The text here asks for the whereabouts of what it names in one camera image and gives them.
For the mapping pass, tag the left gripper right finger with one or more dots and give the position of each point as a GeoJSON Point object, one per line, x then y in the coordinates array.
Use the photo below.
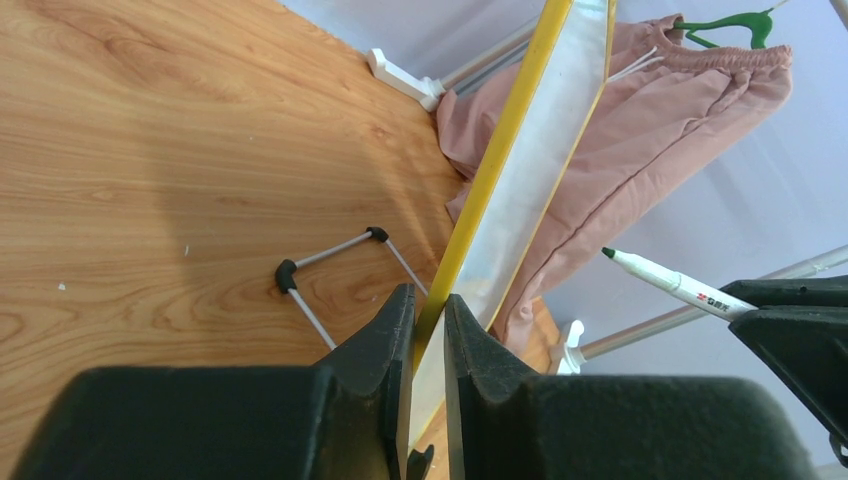
{"type": "Point", "coordinates": [507, 421]}

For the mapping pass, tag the pink cloth shorts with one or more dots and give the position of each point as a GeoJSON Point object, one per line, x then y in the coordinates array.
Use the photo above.
{"type": "Point", "coordinates": [665, 112]}

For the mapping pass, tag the green clothes hanger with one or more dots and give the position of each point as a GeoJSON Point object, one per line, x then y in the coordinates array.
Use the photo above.
{"type": "Point", "coordinates": [758, 24]}

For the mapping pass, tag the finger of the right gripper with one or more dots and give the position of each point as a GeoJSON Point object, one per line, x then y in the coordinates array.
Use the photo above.
{"type": "Point", "coordinates": [808, 292]}
{"type": "Point", "coordinates": [806, 348]}

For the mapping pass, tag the white green marker pen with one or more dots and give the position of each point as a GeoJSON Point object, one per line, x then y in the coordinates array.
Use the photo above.
{"type": "Point", "coordinates": [680, 286]}

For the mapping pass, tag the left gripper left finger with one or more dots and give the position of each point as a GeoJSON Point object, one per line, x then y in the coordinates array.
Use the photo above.
{"type": "Point", "coordinates": [344, 417]}

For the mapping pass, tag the yellow-framed whiteboard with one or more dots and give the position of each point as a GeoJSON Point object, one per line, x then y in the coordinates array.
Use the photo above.
{"type": "Point", "coordinates": [554, 94]}

